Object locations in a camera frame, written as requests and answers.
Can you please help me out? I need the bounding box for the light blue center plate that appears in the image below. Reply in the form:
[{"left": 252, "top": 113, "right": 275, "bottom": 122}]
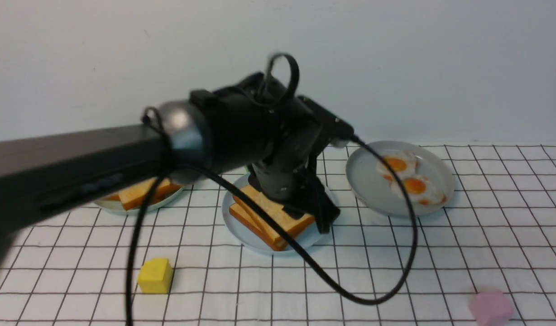
[{"left": 222, "top": 173, "right": 324, "bottom": 255}]

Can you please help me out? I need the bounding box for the fried egg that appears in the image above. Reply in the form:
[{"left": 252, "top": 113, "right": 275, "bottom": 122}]
[
  {"left": 401, "top": 175, "right": 446, "bottom": 206},
  {"left": 377, "top": 151, "right": 418, "bottom": 182}
]

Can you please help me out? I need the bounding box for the yellow foam cube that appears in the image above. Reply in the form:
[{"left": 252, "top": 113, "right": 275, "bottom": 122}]
[{"left": 137, "top": 258, "right": 174, "bottom": 294}]

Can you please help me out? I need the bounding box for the pink foam cube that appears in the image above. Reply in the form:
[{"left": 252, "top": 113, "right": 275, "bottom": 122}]
[{"left": 468, "top": 291, "right": 515, "bottom": 326}]

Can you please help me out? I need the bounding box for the checkered white tablecloth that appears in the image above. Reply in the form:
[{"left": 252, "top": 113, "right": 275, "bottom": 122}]
[{"left": 0, "top": 145, "right": 556, "bottom": 326}]

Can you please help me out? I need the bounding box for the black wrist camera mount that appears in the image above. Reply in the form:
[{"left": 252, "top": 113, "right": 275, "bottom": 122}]
[{"left": 298, "top": 96, "right": 355, "bottom": 153}]

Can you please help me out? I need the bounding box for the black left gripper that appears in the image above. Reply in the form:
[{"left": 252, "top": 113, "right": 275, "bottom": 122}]
[{"left": 251, "top": 122, "right": 340, "bottom": 235}]

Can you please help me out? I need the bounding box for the toast slice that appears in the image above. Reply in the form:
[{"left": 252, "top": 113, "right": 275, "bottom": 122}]
[
  {"left": 229, "top": 203, "right": 287, "bottom": 251},
  {"left": 102, "top": 193, "right": 120, "bottom": 202},
  {"left": 232, "top": 185, "right": 315, "bottom": 240},
  {"left": 116, "top": 178, "right": 182, "bottom": 211}
]

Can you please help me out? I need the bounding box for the light green bread plate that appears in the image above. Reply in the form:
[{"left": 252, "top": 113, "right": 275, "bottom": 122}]
[{"left": 95, "top": 183, "right": 184, "bottom": 215}]

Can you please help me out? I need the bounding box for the black camera cable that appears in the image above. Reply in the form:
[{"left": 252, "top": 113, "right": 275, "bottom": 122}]
[{"left": 125, "top": 53, "right": 418, "bottom": 326}]

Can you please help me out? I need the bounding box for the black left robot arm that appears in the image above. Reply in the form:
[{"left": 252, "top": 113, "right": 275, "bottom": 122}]
[{"left": 0, "top": 72, "right": 339, "bottom": 268}]

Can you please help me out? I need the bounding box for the fried egg right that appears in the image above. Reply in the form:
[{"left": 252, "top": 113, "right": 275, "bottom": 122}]
[{"left": 401, "top": 175, "right": 446, "bottom": 206}]

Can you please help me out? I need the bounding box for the grey egg plate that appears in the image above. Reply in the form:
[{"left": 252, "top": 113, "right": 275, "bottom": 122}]
[{"left": 346, "top": 141, "right": 455, "bottom": 217}]

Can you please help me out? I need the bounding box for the fried egg left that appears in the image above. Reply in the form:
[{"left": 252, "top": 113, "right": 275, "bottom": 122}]
[{"left": 377, "top": 151, "right": 418, "bottom": 182}]

